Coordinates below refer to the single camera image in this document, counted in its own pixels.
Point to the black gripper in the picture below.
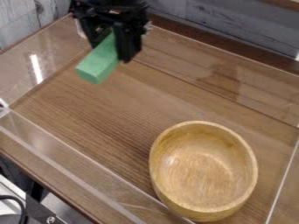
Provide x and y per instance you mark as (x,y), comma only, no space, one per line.
(99,15)

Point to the green rectangular block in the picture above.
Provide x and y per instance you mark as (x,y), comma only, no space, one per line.
(100,62)

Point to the brown wooden bowl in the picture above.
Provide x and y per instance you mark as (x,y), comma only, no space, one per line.
(203,170)

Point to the clear acrylic barrier wall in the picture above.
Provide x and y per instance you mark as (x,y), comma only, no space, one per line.
(80,136)

